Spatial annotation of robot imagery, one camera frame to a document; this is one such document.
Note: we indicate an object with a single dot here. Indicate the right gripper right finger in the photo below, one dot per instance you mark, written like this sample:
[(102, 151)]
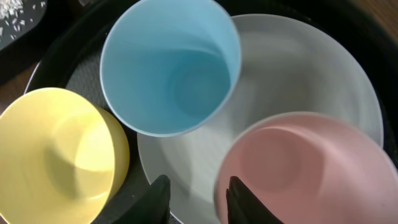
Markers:
[(244, 207)]

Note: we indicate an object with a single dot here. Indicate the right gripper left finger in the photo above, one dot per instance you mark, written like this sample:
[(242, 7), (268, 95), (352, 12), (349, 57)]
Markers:
[(152, 207)]

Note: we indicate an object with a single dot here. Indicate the yellow bowl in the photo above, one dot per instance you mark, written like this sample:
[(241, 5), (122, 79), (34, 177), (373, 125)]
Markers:
[(62, 158)]

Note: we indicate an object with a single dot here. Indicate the food scraps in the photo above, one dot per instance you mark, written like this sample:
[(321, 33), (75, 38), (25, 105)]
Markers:
[(12, 12)]

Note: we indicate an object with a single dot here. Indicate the pink cup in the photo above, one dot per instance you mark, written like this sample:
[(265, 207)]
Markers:
[(310, 168)]

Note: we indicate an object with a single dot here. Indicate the blue cup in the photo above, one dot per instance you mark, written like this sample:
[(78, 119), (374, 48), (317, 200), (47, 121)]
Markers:
[(168, 66)]

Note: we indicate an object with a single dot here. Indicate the grey plate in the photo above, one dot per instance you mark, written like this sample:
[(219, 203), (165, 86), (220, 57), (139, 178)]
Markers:
[(287, 65)]

